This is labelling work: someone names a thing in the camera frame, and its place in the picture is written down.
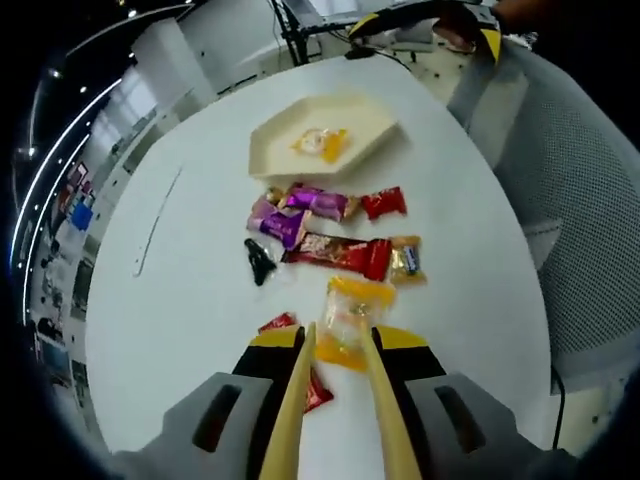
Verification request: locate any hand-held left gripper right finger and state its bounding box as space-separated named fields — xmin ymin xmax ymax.
xmin=372 ymin=324 xmax=524 ymax=480

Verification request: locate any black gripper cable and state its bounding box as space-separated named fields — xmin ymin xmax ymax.
xmin=549 ymin=367 xmax=569 ymax=449

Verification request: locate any small black food packet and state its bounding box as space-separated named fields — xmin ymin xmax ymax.
xmin=243 ymin=238 xmax=277 ymax=287

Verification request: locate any laptop on stand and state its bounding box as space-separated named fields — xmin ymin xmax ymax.
xmin=282 ymin=0 xmax=361 ymax=29

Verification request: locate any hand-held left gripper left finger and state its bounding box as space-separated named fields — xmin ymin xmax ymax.
xmin=112 ymin=327 xmax=306 ymax=480

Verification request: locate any person's right hand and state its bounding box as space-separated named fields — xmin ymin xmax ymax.
xmin=432 ymin=1 xmax=480 ymax=52

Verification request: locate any blue box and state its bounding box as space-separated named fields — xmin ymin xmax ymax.
xmin=69 ymin=203 xmax=95 ymax=231

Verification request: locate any cream hexagonal tray container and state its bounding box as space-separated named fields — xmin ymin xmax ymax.
xmin=248 ymin=92 xmax=401 ymax=180

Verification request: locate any purple food snack packet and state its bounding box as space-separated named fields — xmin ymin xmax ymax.
xmin=277 ymin=183 xmax=362 ymax=221
xmin=245 ymin=195 xmax=314 ymax=250

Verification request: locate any grey mesh office chair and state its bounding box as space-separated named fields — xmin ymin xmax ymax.
xmin=446 ymin=49 xmax=640 ymax=396

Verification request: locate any orange clear pastry food packet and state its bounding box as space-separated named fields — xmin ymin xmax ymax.
xmin=288 ymin=127 xmax=350 ymax=165
xmin=313 ymin=275 xmax=397 ymax=375

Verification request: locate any long red food bar packet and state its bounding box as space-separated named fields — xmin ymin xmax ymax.
xmin=280 ymin=232 xmax=394 ymax=281

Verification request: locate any small red food packet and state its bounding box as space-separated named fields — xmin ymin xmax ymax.
xmin=359 ymin=186 xmax=409 ymax=220

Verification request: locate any white square pillar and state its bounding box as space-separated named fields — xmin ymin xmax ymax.
xmin=130 ymin=17 xmax=221 ymax=104

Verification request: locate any brown snack bar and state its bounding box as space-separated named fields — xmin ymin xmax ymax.
xmin=257 ymin=312 xmax=335 ymax=415

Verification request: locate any gold candy food packet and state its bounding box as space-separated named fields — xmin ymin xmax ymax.
xmin=389 ymin=235 xmax=429 ymax=287

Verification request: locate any black tripod stand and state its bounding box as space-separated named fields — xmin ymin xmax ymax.
xmin=272 ymin=0 xmax=314 ymax=66

